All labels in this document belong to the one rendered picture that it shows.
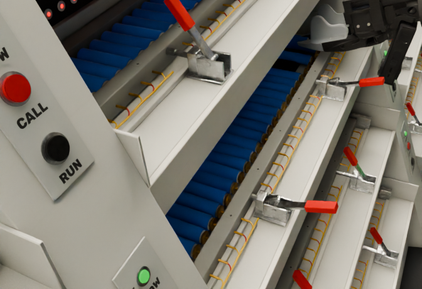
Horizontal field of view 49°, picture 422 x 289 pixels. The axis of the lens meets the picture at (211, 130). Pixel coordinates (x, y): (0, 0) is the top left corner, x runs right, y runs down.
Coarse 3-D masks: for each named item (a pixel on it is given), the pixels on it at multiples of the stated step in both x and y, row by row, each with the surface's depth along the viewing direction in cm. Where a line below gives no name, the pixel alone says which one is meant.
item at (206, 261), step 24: (312, 72) 74; (312, 96) 71; (288, 120) 65; (264, 144) 61; (288, 144) 63; (264, 168) 58; (240, 192) 55; (240, 216) 53; (216, 240) 50; (216, 264) 49
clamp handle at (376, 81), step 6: (372, 78) 69; (378, 78) 68; (336, 84) 71; (342, 84) 71; (348, 84) 70; (354, 84) 70; (360, 84) 69; (366, 84) 69; (372, 84) 68; (378, 84) 68
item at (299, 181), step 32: (352, 64) 80; (352, 96) 74; (320, 128) 67; (320, 160) 62; (288, 192) 58; (256, 224) 54; (288, 224) 54; (256, 256) 51; (288, 256) 56; (224, 288) 48; (256, 288) 48
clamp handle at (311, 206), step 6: (276, 204) 53; (282, 204) 53; (288, 204) 53; (294, 204) 52; (300, 204) 52; (306, 204) 51; (312, 204) 51; (318, 204) 51; (324, 204) 50; (330, 204) 50; (336, 204) 50; (306, 210) 51; (312, 210) 51; (318, 210) 50; (324, 210) 50; (330, 210) 50; (336, 210) 50
